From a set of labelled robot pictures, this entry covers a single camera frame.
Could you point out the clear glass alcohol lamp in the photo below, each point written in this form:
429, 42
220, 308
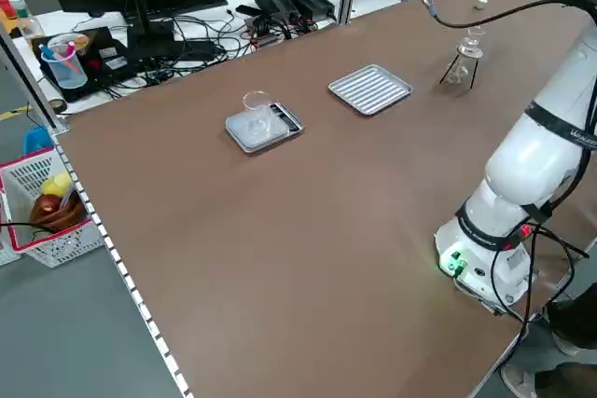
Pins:
459, 72

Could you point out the small glass beaker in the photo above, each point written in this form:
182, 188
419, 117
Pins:
472, 41

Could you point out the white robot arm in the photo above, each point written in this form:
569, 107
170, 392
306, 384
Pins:
527, 169

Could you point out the large glass beaker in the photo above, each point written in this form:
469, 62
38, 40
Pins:
256, 102

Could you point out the silver digital scale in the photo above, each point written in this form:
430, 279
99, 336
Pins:
280, 134

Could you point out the ribbed metal tray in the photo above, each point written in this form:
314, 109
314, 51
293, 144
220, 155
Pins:
370, 89

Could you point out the black stand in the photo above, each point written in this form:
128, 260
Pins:
149, 39

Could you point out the black flat case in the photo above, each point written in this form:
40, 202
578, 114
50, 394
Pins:
109, 60

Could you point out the brown pouch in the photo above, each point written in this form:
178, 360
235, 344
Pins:
60, 217

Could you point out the yellow fruit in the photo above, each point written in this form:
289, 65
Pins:
56, 183

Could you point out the white basket with red rim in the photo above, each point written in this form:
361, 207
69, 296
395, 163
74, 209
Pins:
60, 244

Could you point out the white round cap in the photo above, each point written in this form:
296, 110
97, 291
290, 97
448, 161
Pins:
481, 2

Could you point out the black tape roll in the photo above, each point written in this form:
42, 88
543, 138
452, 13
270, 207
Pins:
57, 105

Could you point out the red apple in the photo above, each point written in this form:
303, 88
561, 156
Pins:
46, 203

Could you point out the clear cup with pens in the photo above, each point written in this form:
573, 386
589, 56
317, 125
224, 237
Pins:
67, 69

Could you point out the blue plastic object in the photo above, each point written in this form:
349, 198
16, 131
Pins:
37, 141

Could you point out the clear bottle with white cap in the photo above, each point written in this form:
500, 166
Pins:
28, 25

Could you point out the person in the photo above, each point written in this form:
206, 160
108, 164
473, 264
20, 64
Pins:
573, 319

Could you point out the red container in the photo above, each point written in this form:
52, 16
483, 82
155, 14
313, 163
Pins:
7, 6

